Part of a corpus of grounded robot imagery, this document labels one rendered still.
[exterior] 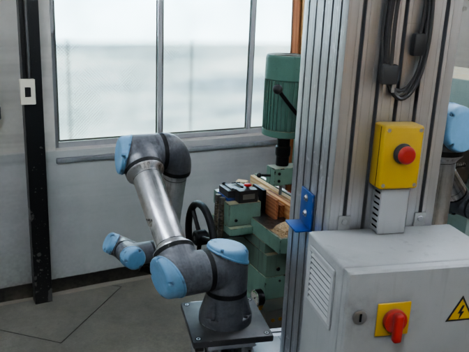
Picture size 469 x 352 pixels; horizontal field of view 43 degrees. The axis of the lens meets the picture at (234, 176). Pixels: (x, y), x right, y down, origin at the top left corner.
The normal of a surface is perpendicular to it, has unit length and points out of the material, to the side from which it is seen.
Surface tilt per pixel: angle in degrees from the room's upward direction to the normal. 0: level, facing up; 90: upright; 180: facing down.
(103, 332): 0
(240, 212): 90
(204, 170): 90
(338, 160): 90
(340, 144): 90
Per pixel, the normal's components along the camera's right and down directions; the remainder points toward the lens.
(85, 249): 0.48, 0.27
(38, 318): 0.04, -0.96
